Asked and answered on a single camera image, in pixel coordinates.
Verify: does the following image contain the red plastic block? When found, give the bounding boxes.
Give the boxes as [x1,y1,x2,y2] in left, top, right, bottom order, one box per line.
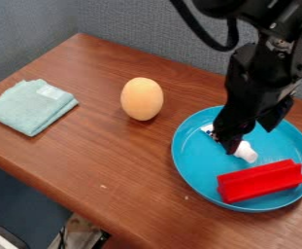
[217,160,302,203]

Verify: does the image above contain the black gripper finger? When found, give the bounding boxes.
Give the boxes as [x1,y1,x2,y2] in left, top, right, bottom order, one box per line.
[213,119,256,155]
[258,95,294,132]

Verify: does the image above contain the light blue folded cloth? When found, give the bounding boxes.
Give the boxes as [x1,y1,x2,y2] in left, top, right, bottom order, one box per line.
[0,79,78,137]

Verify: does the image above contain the grey object under table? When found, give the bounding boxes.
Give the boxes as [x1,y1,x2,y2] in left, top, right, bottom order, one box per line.
[48,213,110,249]

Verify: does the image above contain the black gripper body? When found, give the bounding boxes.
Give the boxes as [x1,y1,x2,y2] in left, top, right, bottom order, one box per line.
[217,44,295,125]

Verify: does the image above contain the orange egg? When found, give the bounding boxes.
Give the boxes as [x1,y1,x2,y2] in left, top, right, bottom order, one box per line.
[121,77,164,121]

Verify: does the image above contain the white toothpaste tube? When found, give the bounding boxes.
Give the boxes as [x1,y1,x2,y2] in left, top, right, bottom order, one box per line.
[200,124,258,163]

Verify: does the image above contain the blue round plate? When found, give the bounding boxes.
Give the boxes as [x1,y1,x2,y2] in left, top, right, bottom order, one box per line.
[172,107,302,213]

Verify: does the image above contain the black cable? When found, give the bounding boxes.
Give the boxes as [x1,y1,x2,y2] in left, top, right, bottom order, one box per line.
[170,0,240,53]

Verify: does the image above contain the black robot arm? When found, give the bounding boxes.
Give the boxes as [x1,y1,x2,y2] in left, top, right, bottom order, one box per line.
[193,0,302,154]

